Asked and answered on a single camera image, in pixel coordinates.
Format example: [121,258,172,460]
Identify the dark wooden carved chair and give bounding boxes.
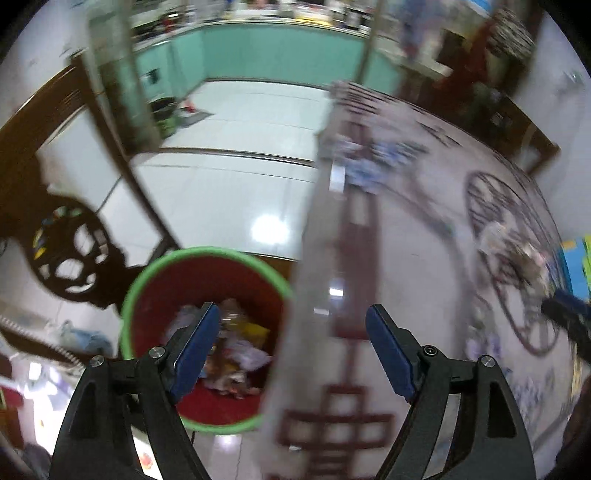
[0,62,186,311]

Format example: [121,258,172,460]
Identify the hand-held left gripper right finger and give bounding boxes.
[366,304,536,480]

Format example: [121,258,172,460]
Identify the teal kitchen cabinets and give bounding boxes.
[134,21,403,103]

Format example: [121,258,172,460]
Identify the blue and green box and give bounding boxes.
[561,235,591,301]

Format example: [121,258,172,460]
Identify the black bin with green bag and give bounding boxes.
[150,97,179,138]

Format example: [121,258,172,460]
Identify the crumpled white paper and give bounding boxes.
[225,339,272,371]

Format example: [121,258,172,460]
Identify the dark wooden cabinet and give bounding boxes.
[402,28,561,176]

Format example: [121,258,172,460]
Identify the red hanging garment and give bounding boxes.
[438,23,500,94]

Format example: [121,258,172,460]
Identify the red bin with green rim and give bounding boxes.
[119,247,296,435]

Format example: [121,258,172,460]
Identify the patterned floral tablecloth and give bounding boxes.
[259,80,591,480]

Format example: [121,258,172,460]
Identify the floral fabric bag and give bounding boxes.
[489,7,537,59]

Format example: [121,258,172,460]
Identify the wrapper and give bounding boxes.
[478,222,551,288]

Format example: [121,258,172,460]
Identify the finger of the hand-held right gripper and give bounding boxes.
[540,290,591,361]

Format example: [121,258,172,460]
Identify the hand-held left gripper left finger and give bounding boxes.
[48,302,221,480]

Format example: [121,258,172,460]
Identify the red mop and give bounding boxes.
[178,95,214,123]

